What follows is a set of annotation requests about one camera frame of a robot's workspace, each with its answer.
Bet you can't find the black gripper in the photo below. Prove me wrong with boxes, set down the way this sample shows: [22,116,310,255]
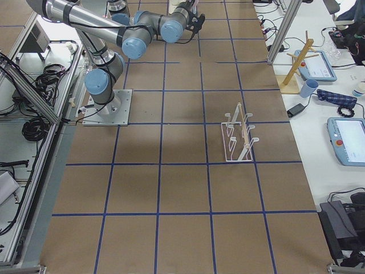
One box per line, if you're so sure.
[186,13,205,31]

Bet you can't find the black laptop bag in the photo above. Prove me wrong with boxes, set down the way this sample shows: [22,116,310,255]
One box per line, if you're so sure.
[318,188,364,268]

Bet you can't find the blue cup on desk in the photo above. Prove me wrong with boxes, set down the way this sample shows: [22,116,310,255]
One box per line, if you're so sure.
[299,79,318,98]

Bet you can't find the blue plaid cloth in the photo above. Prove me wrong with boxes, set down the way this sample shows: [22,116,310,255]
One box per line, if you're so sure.
[317,89,357,109]

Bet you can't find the black bead bracelet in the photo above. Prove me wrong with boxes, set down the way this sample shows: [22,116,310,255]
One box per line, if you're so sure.
[337,104,356,117]

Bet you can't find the white wire cup rack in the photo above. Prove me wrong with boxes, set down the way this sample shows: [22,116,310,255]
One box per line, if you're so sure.
[220,102,259,163]

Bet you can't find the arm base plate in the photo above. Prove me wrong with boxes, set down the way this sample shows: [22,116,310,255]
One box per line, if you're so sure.
[82,89,133,126]

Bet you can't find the grey electronics box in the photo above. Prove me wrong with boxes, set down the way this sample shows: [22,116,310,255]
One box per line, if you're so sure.
[19,21,50,61]

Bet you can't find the aluminium frame post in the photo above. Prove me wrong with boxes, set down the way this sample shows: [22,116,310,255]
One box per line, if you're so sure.
[267,0,302,65]

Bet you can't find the blue teach pendant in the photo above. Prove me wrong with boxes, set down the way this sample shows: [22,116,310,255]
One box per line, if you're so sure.
[298,50,337,82]
[327,117,364,167]

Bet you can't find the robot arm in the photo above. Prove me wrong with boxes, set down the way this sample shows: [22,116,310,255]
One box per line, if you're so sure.
[28,1,205,116]

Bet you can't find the small white paper cup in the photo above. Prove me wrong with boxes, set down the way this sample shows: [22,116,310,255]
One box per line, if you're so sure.
[352,82,365,97]

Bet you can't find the bundled black cables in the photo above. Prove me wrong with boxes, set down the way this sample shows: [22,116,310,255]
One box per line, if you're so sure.
[22,115,48,143]

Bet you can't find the black power adapter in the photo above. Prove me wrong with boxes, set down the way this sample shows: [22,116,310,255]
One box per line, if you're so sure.
[286,103,306,118]

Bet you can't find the blue teach pendant near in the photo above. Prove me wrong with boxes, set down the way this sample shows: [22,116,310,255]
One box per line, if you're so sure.
[327,117,364,167]

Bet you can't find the blue teach pendant far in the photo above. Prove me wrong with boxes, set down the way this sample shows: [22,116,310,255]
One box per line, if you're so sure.
[298,50,337,82]

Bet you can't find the wooden stand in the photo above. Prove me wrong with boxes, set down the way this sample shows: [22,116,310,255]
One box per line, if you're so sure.
[276,31,319,94]

